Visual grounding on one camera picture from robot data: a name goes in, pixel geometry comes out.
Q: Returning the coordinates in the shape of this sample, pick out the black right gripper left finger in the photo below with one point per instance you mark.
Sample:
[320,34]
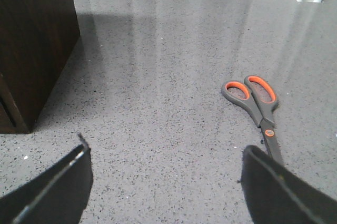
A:
[58,195]

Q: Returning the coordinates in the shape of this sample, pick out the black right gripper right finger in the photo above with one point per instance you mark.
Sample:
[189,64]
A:
[275,195]

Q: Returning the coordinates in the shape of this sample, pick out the grey orange scissors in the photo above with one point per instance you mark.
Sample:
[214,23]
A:
[246,96]

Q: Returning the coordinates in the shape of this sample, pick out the dark wooden drawer cabinet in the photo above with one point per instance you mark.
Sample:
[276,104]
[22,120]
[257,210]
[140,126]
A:
[37,38]

